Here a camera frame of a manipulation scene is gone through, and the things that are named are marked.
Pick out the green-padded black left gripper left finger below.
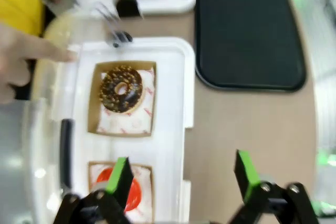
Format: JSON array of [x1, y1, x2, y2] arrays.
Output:
[[54, 157, 134, 224]]

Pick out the person's bare hand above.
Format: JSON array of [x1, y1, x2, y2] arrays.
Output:
[[0, 23, 78, 104]]

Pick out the brown cardboard donut box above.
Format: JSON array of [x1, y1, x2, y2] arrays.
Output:
[[88, 160, 155, 224], [87, 60, 158, 138]]

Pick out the green-padded black left gripper right finger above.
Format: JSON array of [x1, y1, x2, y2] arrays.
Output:
[[227, 150, 320, 224]]

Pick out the black lid handle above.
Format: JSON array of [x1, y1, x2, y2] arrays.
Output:
[[59, 119, 76, 189]]

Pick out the clear plastic container lid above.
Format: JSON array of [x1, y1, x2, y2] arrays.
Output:
[[22, 11, 85, 224]]

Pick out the yellow sleeve of person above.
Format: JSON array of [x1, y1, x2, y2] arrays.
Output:
[[0, 0, 58, 37]]

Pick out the red glazed donut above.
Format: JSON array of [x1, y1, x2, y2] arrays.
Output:
[[96, 168, 142, 213]]

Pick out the chocolate donut with nut sprinkles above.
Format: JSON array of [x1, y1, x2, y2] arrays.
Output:
[[99, 64, 144, 114]]

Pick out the metal serving tongs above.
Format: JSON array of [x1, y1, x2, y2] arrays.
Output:
[[94, 2, 133, 48]]

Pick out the black plastic serving tray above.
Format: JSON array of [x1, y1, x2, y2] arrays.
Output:
[[194, 0, 307, 92]]

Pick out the white red-printed paper liner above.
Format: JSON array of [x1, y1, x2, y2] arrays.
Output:
[[96, 68, 155, 134], [90, 164, 153, 223]]

